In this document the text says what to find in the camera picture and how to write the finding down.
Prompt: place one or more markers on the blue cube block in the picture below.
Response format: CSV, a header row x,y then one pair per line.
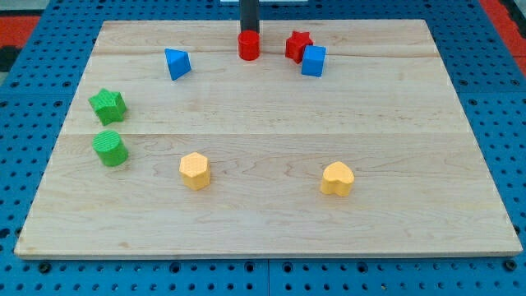
x,y
313,61

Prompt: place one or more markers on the red star block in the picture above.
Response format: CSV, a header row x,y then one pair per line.
x,y
296,44

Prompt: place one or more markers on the green star block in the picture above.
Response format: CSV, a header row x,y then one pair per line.
x,y
109,106

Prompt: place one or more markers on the yellow hexagon block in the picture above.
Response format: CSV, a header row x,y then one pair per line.
x,y
195,171

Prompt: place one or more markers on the yellow heart block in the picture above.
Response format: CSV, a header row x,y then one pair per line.
x,y
338,179

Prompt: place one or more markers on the light wooden board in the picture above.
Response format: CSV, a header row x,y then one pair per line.
x,y
384,106

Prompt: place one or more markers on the red cylinder block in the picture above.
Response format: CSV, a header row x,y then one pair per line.
x,y
249,45

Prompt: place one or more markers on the blue triangular prism block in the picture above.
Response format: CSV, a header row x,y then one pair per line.
x,y
178,62

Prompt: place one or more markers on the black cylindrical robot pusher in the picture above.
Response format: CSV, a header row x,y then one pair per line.
x,y
249,15

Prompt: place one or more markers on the green cylinder block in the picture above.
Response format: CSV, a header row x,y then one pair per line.
x,y
109,147

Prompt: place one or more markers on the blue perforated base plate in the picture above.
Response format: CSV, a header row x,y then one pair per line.
x,y
37,93

